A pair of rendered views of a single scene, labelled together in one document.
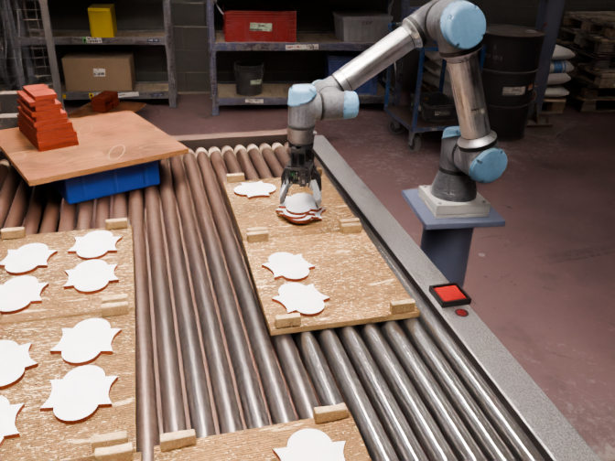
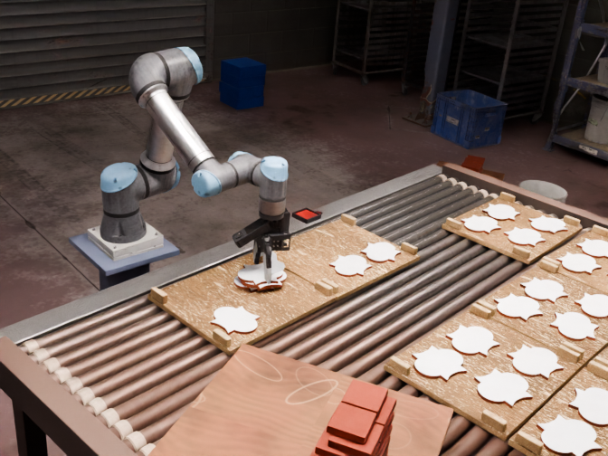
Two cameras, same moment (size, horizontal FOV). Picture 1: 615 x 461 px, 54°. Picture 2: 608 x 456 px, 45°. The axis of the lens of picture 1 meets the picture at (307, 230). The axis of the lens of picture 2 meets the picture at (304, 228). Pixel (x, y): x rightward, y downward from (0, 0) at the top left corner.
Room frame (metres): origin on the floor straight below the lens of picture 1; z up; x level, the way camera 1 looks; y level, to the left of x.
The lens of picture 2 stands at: (2.55, 1.64, 2.05)
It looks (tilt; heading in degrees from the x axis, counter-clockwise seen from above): 26 degrees down; 237
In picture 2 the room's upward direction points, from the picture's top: 5 degrees clockwise
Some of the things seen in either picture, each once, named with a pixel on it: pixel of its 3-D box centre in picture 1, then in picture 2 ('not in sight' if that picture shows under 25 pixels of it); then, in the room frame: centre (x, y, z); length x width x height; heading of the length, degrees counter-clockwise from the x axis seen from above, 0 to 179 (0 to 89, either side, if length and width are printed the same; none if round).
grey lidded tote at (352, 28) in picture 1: (361, 26); not in sight; (6.05, -0.45, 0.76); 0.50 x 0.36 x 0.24; 105
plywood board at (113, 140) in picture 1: (87, 142); (301, 449); (1.93, 0.75, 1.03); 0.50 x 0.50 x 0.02; 37
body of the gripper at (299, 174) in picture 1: (299, 162); (272, 230); (1.61, 0.03, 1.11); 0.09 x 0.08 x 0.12; 171
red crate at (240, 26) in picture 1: (258, 23); not in sight; (5.92, 0.52, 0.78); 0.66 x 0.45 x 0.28; 99
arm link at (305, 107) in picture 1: (303, 106); (272, 178); (1.61, 0.02, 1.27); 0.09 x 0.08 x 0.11; 106
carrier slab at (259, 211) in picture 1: (288, 205); (242, 298); (1.71, 0.06, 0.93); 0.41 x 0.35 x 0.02; 16
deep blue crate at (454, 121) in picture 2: not in sight; (468, 118); (-2.00, -2.85, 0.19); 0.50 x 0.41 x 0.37; 93
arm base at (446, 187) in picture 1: (455, 179); (122, 219); (1.88, -0.49, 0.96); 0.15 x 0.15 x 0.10
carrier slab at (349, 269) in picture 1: (323, 275); (339, 255); (1.31, -0.04, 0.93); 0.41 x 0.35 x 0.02; 15
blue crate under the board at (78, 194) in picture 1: (98, 165); not in sight; (1.88, 0.70, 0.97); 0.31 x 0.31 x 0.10; 37
